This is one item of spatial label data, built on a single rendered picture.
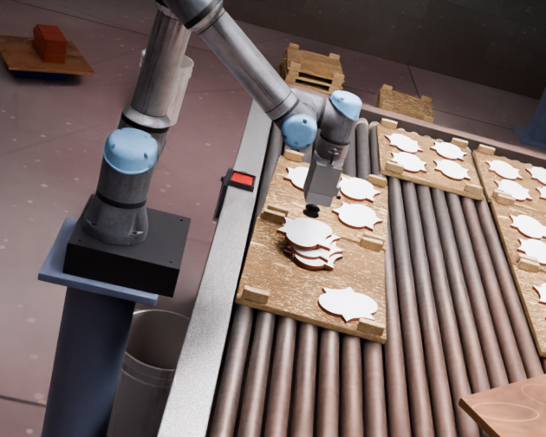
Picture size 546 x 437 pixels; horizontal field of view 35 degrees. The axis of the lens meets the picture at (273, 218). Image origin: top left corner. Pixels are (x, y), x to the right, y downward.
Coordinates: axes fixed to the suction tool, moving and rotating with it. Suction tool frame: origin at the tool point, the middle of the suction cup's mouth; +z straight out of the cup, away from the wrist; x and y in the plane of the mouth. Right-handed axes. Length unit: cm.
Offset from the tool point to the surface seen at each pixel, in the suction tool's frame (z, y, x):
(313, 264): 8.4, -9.6, -2.3
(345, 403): 13, -54, -7
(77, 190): 104, 177, 73
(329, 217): 10.5, 20.9, -9.8
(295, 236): 5.3, -3.5, 2.6
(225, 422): 12, -66, 17
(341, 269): 10.5, -5.7, -10.6
